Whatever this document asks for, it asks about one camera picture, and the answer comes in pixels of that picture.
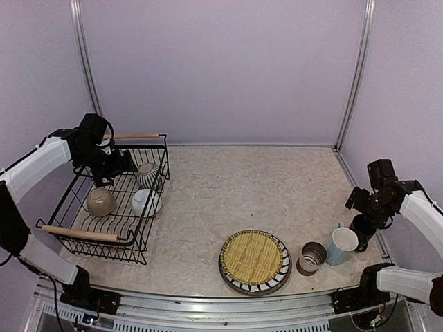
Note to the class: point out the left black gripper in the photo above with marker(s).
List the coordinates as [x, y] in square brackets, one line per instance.
[118, 167]

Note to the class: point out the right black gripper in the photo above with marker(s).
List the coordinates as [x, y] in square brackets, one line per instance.
[381, 220]

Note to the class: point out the dark navy cup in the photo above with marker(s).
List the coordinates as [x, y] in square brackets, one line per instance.
[363, 230]

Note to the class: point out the light blue faceted cup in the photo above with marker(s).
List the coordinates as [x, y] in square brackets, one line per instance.
[342, 243]

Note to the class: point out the beige ceramic cup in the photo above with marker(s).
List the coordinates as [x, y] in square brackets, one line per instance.
[100, 202]

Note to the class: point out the white ceramic bowl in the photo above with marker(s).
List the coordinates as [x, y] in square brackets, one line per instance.
[143, 202]

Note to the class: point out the white brown ceramic cup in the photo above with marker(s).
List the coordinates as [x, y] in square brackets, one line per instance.
[312, 256]

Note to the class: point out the yellow woven bamboo mat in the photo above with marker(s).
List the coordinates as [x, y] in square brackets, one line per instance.
[251, 257]

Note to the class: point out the black white striped plate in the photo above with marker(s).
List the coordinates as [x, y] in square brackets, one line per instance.
[282, 263]

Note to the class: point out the grey deer pattern plate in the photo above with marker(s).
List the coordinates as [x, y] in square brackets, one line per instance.
[287, 276]

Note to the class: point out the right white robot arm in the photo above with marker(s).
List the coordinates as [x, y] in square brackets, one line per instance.
[410, 200]

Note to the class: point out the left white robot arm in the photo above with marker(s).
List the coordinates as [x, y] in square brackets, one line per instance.
[81, 147]

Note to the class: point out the striped ceramic bowl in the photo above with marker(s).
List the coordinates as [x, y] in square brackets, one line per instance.
[148, 177]

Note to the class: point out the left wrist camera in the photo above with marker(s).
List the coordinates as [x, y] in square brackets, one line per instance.
[95, 128]

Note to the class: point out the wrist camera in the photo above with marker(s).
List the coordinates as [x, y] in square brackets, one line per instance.
[381, 172]
[95, 128]

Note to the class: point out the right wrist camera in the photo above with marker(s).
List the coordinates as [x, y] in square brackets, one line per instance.
[381, 172]

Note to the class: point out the black wire dish rack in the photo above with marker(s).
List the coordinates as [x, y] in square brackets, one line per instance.
[121, 235]

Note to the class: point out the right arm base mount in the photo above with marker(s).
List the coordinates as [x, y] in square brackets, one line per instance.
[354, 299]

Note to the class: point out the left aluminium frame post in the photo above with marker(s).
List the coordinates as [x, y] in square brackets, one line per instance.
[85, 62]

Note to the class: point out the aluminium frame post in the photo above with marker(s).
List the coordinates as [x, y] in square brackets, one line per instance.
[364, 45]
[85, 62]

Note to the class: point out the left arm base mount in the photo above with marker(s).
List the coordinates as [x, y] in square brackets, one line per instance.
[99, 301]

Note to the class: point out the front aluminium rail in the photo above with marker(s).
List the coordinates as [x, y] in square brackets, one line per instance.
[138, 311]

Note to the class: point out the right aluminium frame post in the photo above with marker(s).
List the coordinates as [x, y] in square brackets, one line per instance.
[364, 45]

